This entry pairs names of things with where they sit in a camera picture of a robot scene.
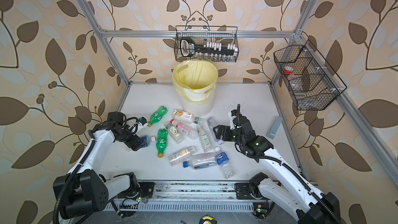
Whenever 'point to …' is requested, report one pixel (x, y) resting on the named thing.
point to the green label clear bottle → (205, 139)
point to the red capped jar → (288, 70)
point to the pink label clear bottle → (191, 132)
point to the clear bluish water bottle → (210, 120)
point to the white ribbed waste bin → (202, 109)
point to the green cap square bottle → (174, 132)
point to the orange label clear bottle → (183, 117)
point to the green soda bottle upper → (157, 115)
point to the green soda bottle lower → (161, 141)
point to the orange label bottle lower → (180, 154)
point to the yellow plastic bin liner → (193, 80)
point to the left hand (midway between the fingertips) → (137, 136)
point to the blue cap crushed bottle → (200, 160)
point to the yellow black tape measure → (208, 219)
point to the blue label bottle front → (223, 160)
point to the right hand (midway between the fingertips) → (221, 131)
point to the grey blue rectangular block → (275, 127)
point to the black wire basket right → (312, 82)
